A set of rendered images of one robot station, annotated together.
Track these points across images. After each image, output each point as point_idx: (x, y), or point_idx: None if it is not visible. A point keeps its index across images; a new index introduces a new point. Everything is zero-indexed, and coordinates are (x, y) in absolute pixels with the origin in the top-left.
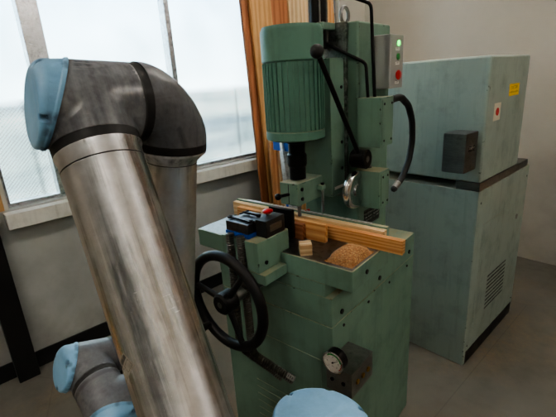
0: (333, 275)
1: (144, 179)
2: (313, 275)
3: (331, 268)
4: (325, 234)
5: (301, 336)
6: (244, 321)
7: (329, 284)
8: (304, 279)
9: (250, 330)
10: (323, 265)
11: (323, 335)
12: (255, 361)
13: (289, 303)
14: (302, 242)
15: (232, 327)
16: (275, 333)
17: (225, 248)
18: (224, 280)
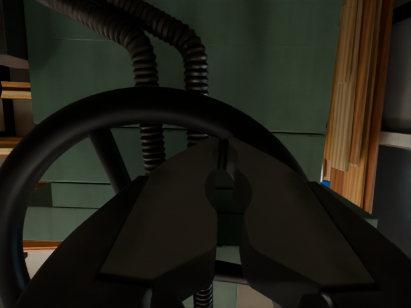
0: (37, 226)
1: None
2: (74, 217)
3: (41, 238)
4: None
5: (102, 79)
6: (271, 55)
7: (42, 210)
8: (93, 206)
9: (140, 125)
10: (57, 240)
11: (49, 102)
12: (137, 8)
13: (129, 148)
14: None
15: (318, 21)
16: (172, 60)
17: (227, 302)
18: (316, 148)
